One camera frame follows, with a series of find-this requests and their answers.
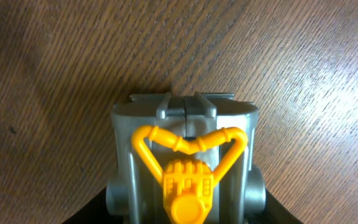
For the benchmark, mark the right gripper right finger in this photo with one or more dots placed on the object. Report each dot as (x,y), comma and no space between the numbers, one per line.
(274,213)

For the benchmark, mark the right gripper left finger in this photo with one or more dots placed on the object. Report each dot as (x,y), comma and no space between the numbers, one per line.
(94,212)

